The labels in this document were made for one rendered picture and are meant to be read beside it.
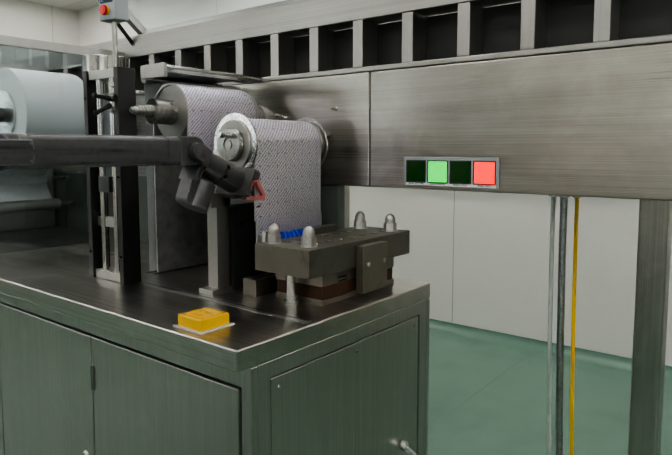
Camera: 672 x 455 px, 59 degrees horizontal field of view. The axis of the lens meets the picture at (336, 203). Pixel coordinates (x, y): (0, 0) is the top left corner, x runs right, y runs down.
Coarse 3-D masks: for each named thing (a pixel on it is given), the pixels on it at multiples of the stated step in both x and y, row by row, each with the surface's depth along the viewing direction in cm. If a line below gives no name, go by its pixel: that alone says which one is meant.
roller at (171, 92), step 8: (168, 88) 155; (176, 88) 153; (160, 96) 157; (168, 96) 155; (176, 96) 153; (184, 104) 152; (256, 104) 170; (184, 112) 152; (256, 112) 169; (184, 120) 152; (160, 128) 158; (168, 128) 156; (176, 128) 154; (184, 128) 152
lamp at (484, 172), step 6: (474, 162) 137; (480, 162) 136; (486, 162) 135; (492, 162) 135; (474, 168) 137; (480, 168) 136; (486, 168) 136; (492, 168) 135; (474, 174) 137; (480, 174) 137; (486, 174) 136; (492, 174) 135; (474, 180) 138; (480, 180) 137; (486, 180) 136; (492, 180) 135
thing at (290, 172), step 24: (264, 144) 139; (288, 144) 145; (312, 144) 152; (264, 168) 139; (288, 168) 145; (312, 168) 153; (288, 192) 146; (312, 192) 153; (264, 216) 140; (288, 216) 146
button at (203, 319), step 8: (192, 312) 115; (200, 312) 115; (208, 312) 115; (216, 312) 115; (224, 312) 115; (184, 320) 113; (192, 320) 111; (200, 320) 110; (208, 320) 111; (216, 320) 113; (224, 320) 114; (192, 328) 112; (200, 328) 110; (208, 328) 111
